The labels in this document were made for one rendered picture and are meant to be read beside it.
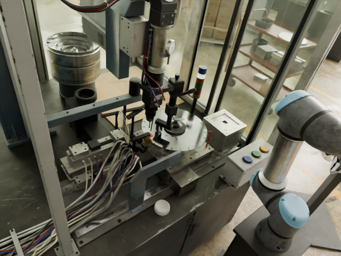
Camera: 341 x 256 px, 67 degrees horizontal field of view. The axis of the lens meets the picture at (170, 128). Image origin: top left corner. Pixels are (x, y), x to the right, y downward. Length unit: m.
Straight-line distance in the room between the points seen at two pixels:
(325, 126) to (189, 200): 0.69
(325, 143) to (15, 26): 0.79
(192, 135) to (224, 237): 1.04
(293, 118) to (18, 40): 0.75
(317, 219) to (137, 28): 2.12
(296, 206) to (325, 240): 1.34
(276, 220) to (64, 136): 1.12
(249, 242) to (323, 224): 1.38
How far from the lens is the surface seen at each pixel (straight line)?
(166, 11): 0.90
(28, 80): 0.56
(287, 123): 0.92
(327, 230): 2.54
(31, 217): 1.24
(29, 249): 1.15
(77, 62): 1.59
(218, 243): 2.07
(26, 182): 1.35
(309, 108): 0.88
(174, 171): 1.24
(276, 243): 1.23
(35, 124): 0.61
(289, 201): 1.14
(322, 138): 0.85
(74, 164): 1.26
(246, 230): 1.27
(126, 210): 1.19
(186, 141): 1.23
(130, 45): 0.95
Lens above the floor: 1.76
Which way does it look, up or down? 39 degrees down
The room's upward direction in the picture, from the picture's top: 11 degrees clockwise
